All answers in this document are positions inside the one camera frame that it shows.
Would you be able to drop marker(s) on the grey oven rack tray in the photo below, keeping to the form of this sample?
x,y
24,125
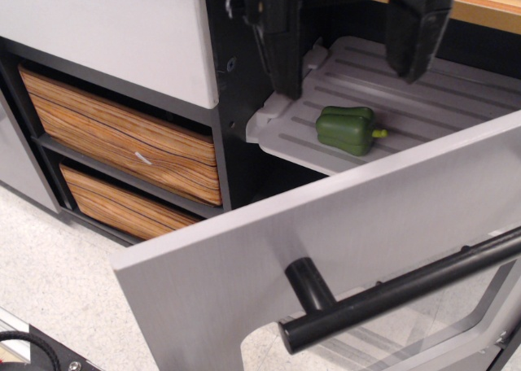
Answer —
x,y
354,73

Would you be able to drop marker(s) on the lower wood grain drawer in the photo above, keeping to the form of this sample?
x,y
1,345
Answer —
x,y
121,208

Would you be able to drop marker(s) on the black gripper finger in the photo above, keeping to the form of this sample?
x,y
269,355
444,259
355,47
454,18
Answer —
x,y
276,27
414,30

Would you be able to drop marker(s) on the green toy bell pepper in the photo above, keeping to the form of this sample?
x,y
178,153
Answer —
x,y
350,129

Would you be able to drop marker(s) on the black oven door handle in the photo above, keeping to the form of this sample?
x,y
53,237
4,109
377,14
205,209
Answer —
x,y
324,316

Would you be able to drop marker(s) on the wood grain drawer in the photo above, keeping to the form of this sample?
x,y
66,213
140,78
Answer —
x,y
164,154
121,208

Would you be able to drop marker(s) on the dark grey cabinet frame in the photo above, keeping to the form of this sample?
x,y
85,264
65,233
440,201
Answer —
x,y
50,152

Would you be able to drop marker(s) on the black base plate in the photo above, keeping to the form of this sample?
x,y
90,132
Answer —
x,y
65,355

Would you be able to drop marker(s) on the upper wood grain drawer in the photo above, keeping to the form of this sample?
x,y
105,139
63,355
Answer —
x,y
164,154

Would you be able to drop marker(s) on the wooden countertop edge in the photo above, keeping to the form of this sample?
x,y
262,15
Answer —
x,y
503,15

